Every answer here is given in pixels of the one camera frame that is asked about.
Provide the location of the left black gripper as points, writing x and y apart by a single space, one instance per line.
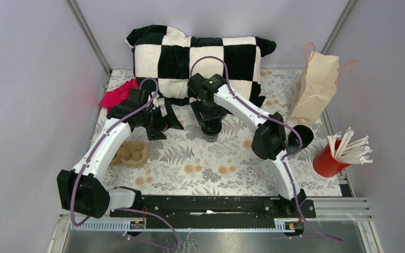
156 133

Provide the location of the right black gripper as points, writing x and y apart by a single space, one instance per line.
219 113

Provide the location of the black printed coffee cup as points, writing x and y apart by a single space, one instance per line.
211 130

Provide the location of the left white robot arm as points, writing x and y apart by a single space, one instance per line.
81 189

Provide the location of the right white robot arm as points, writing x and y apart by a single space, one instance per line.
270 142

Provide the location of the brown cardboard cup carrier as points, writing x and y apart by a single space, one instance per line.
131 153

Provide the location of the floral table mat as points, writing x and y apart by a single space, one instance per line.
186 164

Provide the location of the pink cloth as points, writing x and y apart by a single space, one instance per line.
115 97

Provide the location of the black white checkered pillow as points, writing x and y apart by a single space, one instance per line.
164 58

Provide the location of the stack of black cups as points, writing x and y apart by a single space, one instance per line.
306 135

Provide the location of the brown paper bag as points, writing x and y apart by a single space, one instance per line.
316 86

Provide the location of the red cup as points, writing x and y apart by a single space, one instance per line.
326 165

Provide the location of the white wrapped straws bundle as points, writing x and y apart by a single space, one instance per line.
343 150

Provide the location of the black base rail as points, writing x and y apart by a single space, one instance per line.
217 212

